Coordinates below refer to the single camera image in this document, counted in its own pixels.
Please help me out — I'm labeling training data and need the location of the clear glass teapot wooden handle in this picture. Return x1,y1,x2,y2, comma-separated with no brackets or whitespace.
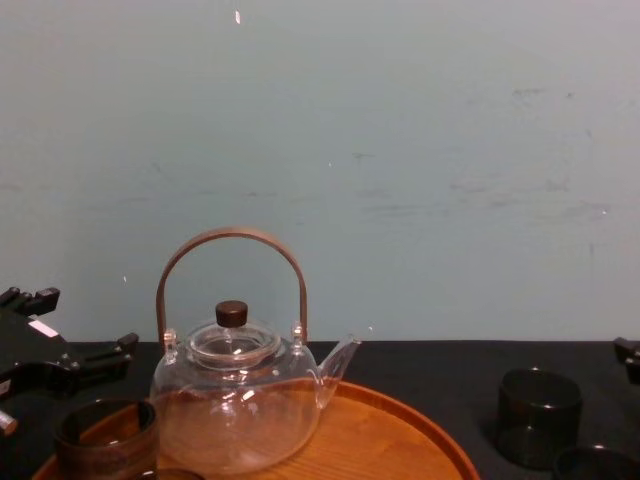
148,227,363,476

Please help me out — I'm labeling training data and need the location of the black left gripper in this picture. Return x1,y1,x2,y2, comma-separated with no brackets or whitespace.
0,286,140,400

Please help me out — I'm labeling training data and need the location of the glass teapot lid dark knob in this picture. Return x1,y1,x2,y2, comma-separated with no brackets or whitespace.
186,299,282,367

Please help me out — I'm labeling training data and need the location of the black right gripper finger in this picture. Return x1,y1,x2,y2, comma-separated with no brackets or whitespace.
613,336,640,386

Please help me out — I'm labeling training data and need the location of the black table cloth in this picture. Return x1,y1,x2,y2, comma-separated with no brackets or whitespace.
0,338,640,480

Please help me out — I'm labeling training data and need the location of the round wooden tray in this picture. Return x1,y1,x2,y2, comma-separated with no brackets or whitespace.
31,377,482,480

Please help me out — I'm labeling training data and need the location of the smoked glass cup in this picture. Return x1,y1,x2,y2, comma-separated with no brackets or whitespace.
496,368,584,470
52,398,160,480
551,445,640,480

